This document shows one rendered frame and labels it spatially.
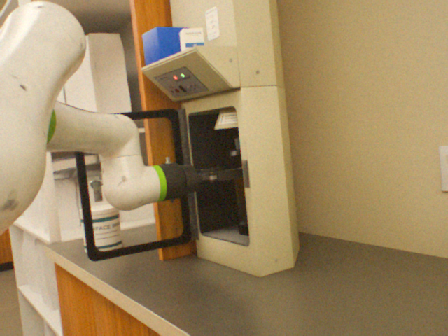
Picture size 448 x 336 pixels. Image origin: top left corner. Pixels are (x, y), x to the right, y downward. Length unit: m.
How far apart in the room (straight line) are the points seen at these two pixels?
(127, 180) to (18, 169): 0.77
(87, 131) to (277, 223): 0.53
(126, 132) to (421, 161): 0.76
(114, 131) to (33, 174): 0.73
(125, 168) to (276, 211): 0.39
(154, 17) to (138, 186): 0.58
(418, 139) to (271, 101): 0.40
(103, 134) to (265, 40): 0.47
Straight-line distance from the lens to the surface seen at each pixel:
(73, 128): 1.03
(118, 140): 1.18
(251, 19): 1.28
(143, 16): 1.56
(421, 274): 1.26
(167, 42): 1.38
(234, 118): 1.32
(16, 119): 0.45
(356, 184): 1.57
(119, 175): 1.20
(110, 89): 2.55
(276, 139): 1.28
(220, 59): 1.21
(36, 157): 0.45
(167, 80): 1.39
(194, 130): 1.47
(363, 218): 1.57
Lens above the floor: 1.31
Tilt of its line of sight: 4 degrees down
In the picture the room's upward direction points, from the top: 6 degrees counter-clockwise
